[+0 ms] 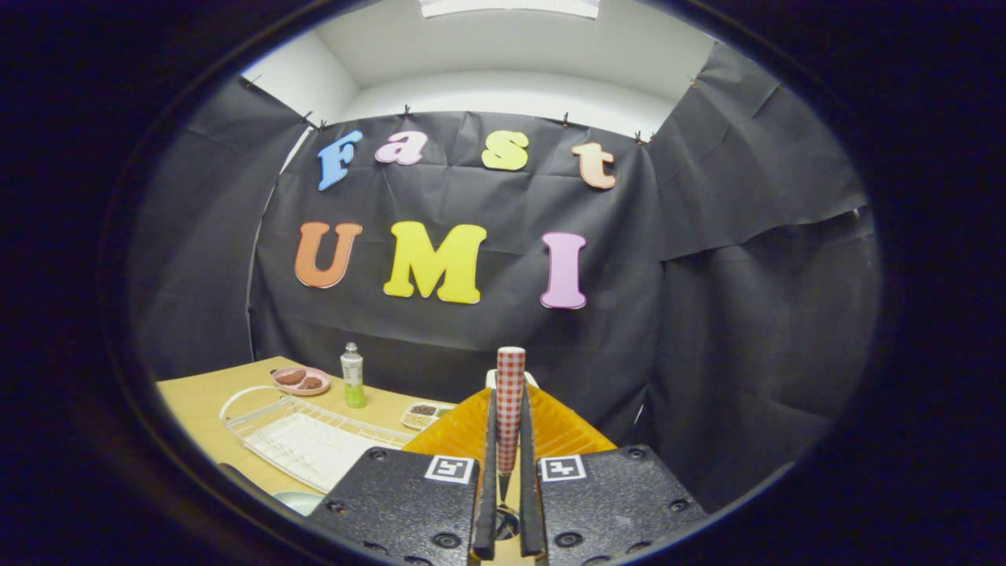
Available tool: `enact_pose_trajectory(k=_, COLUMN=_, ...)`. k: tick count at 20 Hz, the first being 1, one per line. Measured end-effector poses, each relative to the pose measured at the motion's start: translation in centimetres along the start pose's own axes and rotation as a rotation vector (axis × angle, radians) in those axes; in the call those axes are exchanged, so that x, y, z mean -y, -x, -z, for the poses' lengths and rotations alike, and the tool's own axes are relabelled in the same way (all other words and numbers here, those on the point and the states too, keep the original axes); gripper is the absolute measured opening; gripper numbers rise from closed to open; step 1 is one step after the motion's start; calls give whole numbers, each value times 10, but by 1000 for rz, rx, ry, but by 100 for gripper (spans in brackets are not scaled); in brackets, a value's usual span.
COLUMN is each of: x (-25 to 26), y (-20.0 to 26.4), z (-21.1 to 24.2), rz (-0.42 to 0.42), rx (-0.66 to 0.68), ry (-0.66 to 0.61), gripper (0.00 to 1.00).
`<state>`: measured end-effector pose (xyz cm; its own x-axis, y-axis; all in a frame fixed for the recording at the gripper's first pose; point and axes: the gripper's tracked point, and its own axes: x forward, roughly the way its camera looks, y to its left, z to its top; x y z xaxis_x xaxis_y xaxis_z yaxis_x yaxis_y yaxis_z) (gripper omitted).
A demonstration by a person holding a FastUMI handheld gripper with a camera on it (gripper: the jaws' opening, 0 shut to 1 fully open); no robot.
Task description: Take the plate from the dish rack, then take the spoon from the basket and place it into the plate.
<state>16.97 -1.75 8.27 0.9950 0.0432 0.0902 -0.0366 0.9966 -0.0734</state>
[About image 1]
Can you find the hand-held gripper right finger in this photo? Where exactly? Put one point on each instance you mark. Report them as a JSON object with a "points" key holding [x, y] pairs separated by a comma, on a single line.
{"points": [[530, 503]]}

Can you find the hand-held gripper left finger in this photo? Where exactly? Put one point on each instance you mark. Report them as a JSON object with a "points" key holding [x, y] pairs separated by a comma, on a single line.
{"points": [[487, 503]]}

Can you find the pale green plate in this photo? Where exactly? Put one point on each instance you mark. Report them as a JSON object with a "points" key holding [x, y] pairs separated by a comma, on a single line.
{"points": [[299, 503]]}

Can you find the pink plate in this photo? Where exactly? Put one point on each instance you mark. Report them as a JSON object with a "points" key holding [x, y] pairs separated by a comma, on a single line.
{"points": [[302, 391]]}

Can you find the white divided bean tray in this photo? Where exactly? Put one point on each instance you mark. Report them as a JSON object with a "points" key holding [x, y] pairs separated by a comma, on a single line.
{"points": [[424, 415]]}

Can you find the cream toaster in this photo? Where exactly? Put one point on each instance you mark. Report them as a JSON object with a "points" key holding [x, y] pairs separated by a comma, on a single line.
{"points": [[491, 380]]}

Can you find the black backdrop cloth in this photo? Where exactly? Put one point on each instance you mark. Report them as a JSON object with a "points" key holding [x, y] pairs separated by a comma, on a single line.
{"points": [[471, 338]]}

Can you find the bottle with green liquid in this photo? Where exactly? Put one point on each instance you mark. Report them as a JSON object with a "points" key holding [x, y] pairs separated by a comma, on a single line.
{"points": [[353, 377]]}

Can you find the brown patty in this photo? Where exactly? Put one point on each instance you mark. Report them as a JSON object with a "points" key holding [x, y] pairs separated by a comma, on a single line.
{"points": [[290, 378], [310, 384]]}

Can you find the ceiling light panel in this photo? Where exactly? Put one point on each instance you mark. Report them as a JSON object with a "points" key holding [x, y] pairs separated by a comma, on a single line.
{"points": [[511, 6]]}

